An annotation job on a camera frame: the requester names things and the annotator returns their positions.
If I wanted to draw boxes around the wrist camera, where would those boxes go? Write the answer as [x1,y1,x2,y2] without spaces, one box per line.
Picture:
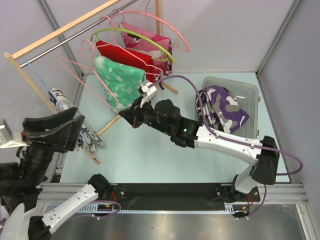
[137,80,157,108]
[0,118,27,149]

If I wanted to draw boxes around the pink wire hanger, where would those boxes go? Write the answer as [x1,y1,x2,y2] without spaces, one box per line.
[57,38,126,112]

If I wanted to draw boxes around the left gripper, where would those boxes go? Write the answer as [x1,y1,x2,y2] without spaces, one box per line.
[22,105,87,185]

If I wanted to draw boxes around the red trousers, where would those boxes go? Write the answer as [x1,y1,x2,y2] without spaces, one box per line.
[95,40,155,73]

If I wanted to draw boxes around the green white tie-dye trousers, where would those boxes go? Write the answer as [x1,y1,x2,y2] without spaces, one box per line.
[94,55,146,112]

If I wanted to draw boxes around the pink camouflage trousers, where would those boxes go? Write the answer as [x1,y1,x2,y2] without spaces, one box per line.
[120,23,173,76]

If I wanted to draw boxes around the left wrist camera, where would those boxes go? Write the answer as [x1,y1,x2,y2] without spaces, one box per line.
[0,118,27,149]

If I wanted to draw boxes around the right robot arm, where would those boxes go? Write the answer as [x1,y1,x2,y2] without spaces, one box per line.
[119,99,280,201]

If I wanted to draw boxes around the large pink plastic hanger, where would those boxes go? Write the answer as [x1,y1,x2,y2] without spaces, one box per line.
[109,10,190,52]

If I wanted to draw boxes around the black white patterned trousers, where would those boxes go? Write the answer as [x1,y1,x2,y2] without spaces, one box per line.
[47,87,108,154]

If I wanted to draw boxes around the grey plastic bin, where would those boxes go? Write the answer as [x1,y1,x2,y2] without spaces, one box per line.
[195,76,259,139]

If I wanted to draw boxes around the green plastic hanger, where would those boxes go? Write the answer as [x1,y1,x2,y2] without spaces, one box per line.
[90,27,177,64]

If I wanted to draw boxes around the purple camouflage trousers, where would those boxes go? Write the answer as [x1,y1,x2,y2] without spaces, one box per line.
[195,85,250,134]

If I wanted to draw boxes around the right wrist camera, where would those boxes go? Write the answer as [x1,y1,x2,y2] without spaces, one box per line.
[137,80,157,108]

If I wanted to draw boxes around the metal hanging rod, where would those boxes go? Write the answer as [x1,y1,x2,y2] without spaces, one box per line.
[11,0,139,68]

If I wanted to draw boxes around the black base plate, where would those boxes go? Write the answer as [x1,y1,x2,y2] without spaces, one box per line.
[107,182,241,211]

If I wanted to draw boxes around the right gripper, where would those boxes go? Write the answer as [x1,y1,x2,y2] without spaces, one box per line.
[119,95,172,136]

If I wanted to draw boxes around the pink hanger with red trousers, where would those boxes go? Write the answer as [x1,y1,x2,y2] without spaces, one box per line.
[96,15,163,83]

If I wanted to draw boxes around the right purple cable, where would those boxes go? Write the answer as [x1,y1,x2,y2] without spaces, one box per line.
[149,74,305,221]

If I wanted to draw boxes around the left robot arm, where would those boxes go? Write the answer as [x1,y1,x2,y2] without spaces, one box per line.
[0,107,111,240]

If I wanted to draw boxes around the wooden clothes rack frame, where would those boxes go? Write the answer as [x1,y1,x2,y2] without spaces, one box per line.
[2,0,179,166]

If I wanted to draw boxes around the white cable duct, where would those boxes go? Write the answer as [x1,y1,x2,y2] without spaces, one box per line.
[47,201,251,215]

